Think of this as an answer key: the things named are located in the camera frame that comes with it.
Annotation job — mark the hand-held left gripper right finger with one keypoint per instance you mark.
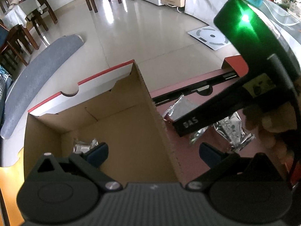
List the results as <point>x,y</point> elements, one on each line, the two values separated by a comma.
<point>209,154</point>

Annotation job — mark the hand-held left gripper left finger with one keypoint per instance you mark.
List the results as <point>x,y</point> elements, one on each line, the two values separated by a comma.
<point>100,153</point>

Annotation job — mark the silver foil snack packet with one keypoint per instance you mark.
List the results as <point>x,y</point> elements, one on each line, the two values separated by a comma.
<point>81,148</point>
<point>231,128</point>
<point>181,106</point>

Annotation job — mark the red cardboard shoe box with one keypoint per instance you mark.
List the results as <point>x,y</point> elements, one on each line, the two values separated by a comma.
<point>117,127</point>

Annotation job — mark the red shoe box lid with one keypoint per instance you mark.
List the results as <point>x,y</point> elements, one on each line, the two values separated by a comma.
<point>235,66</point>

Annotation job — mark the person's right hand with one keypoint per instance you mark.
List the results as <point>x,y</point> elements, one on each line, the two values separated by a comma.
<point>270,124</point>

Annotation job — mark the white bathroom scale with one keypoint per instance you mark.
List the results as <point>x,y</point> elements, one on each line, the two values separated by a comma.
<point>209,37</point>

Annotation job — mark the yellow plastic chair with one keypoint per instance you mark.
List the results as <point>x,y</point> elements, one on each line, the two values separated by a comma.
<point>9,188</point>

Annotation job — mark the grey rolled rug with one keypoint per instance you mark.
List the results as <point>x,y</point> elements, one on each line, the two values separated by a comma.
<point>35,75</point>

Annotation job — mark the dining table white tablecloth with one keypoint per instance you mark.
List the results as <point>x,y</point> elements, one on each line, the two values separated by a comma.
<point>16,14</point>

